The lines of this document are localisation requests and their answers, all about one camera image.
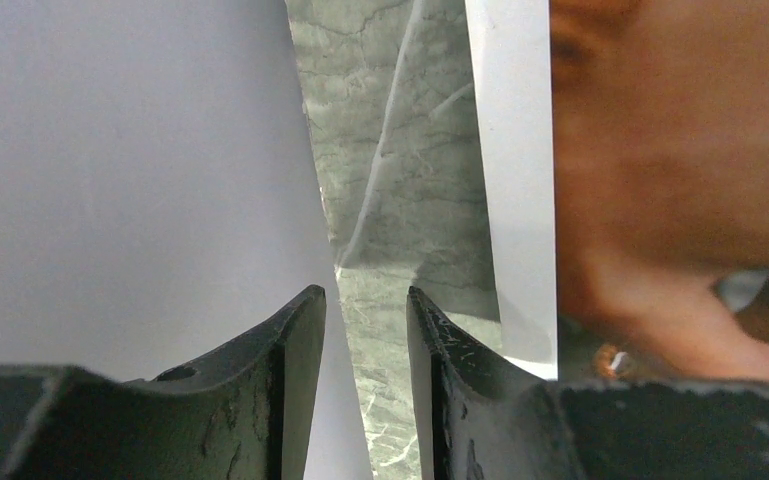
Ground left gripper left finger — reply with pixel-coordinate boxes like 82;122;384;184
0;285;326;479

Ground printed photo poster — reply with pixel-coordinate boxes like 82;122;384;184
464;0;769;405

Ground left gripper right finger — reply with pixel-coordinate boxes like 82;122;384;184
406;287;769;480

